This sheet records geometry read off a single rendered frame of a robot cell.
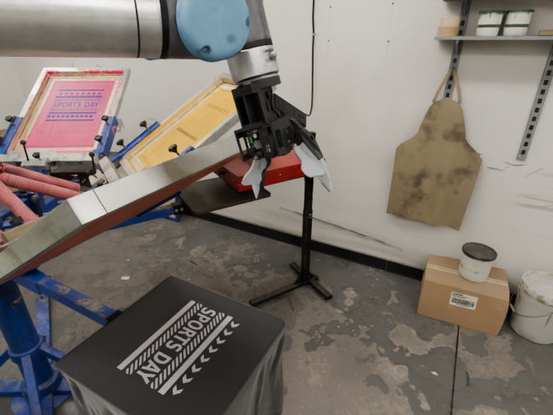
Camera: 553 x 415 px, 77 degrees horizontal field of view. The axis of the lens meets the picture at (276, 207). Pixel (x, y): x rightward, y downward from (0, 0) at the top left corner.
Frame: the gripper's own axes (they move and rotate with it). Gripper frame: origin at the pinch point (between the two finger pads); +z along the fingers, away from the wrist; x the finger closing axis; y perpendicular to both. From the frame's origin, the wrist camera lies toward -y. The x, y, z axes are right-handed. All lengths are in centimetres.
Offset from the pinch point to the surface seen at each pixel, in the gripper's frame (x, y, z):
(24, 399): -188, 9, 97
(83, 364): -66, 19, 36
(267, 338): -29, -13, 48
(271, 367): -33, -15, 62
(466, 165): 15, -196, 56
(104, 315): -81, 2, 35
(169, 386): -42, 12, 44
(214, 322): -46, -11, 42
